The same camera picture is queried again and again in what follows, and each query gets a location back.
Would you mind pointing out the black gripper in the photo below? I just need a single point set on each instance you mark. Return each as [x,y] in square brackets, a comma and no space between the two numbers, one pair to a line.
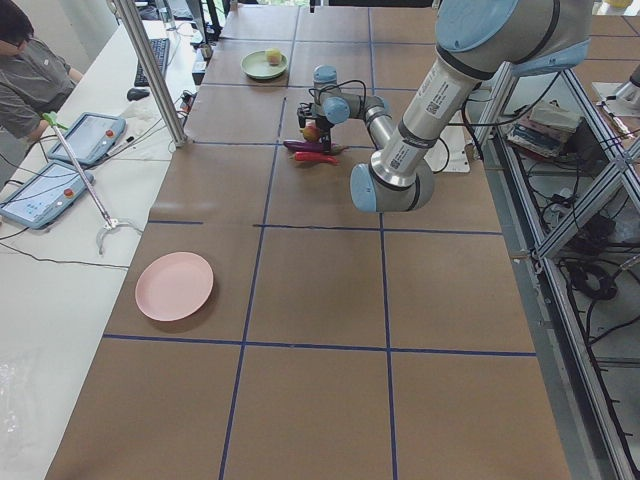
[323,124]

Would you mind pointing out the red-yellow pomegranate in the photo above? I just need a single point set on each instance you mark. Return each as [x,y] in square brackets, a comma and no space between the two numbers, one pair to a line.
[311,133]

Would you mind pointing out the purple eggplant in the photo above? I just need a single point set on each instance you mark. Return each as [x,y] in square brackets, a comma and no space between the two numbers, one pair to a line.
[315,147]

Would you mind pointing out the red chili pepper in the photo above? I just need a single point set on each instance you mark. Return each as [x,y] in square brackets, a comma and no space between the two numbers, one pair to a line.
[315,157]

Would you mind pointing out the pale yellow-pink peach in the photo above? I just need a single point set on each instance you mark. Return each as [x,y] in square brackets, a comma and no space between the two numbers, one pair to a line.
[273,56]

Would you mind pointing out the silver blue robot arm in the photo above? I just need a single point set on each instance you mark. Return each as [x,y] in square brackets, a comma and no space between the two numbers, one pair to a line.
[473,39]

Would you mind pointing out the light green plate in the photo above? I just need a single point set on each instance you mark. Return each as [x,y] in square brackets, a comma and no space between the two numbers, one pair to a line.
[256,66]

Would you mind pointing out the black computer mouse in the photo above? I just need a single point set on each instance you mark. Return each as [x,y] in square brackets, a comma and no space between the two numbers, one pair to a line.
[136,94]

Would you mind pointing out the far teach pendant tablet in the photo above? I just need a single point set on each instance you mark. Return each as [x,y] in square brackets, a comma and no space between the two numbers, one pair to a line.
[92,135]

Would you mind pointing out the teach pendant tablet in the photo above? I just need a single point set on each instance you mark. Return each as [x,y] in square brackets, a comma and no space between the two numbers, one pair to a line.
[46,196]
[92,135]

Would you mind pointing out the pink plate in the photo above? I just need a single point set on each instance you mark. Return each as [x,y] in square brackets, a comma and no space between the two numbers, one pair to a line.
[174,286]

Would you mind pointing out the long reacher grabber tool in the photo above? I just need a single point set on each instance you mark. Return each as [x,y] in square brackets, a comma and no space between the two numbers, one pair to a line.
[111,224]

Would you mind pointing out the stack of books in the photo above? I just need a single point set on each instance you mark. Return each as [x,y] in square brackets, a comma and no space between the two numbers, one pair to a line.
[546,129]

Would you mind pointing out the person in grey shirt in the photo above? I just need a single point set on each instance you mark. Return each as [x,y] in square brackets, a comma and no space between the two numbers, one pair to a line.
[34,80]

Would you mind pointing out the near teach pendant tablet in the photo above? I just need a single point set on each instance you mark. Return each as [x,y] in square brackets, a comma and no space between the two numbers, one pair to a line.
[46,196]

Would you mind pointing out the aluminium frame post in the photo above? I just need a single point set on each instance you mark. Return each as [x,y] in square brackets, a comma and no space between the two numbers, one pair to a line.
[128,13]

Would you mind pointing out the aluminium frame rack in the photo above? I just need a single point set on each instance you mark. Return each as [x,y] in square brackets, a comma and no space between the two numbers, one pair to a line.
[572,224]

